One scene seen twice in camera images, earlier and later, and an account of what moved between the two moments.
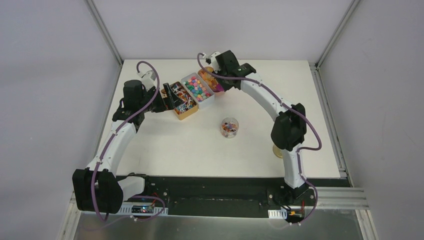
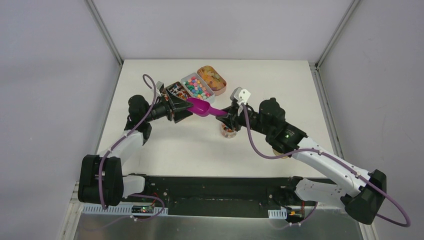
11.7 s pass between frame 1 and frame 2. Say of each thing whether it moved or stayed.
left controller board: stayed
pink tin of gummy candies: stayed
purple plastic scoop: moved
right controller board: stayed
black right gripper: moved
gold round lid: stayed
